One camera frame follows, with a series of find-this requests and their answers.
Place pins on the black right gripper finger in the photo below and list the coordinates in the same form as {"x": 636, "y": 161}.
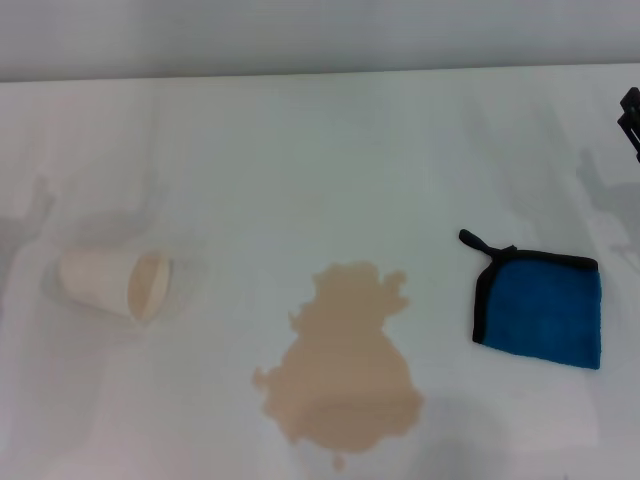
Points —
{"x": 631, "y": 125}

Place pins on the blue rag with black trim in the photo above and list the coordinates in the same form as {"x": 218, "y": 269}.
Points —
{"x": 545, "y": 310}

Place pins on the white paper cup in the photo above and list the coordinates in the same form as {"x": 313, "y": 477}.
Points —
{"x": 95, "y": 282}

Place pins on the brown liquid stain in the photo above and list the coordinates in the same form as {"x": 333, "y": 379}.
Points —
{"x": 345, "y": 370}

